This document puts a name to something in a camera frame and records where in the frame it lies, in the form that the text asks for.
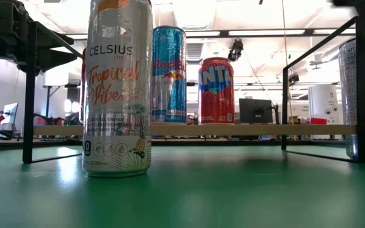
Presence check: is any white cabinet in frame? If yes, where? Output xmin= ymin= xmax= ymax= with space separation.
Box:
xmin=307 ymin=84 xmax=341 ymax=125

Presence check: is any black computer monitor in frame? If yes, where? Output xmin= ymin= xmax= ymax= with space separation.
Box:
xmin=238 ymin=98 xmax=274 ymax=124

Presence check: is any wooden shelf black metal frame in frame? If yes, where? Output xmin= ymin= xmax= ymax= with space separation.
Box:
xmin=22 ymin=15 xmax=365 ymax=165

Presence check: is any green table mat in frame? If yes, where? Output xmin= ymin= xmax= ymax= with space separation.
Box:
xmin=0 ymin=144 xmax=365 ymax=228

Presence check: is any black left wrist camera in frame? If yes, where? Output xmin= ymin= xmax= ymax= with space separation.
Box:
xmin=0 ymin=0 xmax=30 ymax=34

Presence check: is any white backed monitor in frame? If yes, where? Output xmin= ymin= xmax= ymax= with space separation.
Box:
xmin=1 ymin=103 xmax=19 ymax=126

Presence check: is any small black mounted camera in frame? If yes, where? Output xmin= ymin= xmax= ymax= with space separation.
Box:
xmin=288 ymin=73 xmax=300 ymax=87

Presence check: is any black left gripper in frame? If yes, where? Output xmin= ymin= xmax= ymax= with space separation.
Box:
xmin=0 ymin=30 xmax=79 ymax=76

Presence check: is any blue silver Red Bull can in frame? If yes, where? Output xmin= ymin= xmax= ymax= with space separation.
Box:
xmin=152 ymin=25 xmax=188 ymax=125

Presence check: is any thin yellow pole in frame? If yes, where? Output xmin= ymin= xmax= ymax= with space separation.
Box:
xmin=279 ymin=0 xmax=295 ymax=125

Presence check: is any black overhead frame bar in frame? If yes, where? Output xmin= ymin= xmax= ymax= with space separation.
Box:
xmin=58 ymin=27 xmax=357 ymax=38

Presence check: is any white Celsius Tropical Vibe can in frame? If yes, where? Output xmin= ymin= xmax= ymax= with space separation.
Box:
xmin=81 ymin=0 xmax=154 ymax=178
xmin=338 ymin=37 xmax=365 ymax=161

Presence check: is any black ceiling camera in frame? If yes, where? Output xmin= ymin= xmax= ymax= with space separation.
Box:
xmin=227 ymin=38 xmax=245 ymax=63

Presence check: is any red Fanta strawberry can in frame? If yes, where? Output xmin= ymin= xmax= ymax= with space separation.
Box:
xmin=197 ymin=56 xmax=236 ymax=125

